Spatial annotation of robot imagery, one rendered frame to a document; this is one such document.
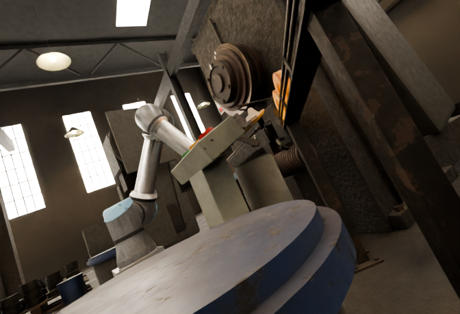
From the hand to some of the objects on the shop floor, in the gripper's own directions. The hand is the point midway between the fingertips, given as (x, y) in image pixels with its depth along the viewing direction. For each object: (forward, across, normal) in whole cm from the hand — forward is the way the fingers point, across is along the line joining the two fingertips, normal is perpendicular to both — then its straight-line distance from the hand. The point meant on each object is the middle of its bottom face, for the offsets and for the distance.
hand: (263, 112), depth 108 cm
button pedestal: (-45, -47, +60) cm, 89 cm away
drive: (+70, +117, +98) cm, 168 cm away
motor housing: (-17, +16, +69) cm, 73 cm away
